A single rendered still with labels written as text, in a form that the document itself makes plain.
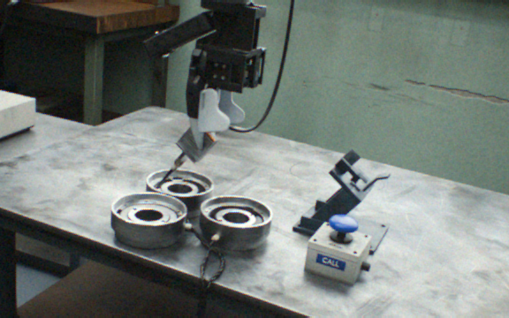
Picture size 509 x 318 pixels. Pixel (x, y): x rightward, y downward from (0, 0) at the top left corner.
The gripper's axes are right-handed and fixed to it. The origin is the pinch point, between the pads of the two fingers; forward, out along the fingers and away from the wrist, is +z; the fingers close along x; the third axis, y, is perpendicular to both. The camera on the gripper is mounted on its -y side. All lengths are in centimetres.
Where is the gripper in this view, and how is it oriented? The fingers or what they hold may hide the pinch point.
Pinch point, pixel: (201, 136)
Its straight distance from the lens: 93.8
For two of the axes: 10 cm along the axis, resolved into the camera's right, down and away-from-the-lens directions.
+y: 9.1, 2.4, -3.4
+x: 4.0, -2.8, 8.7
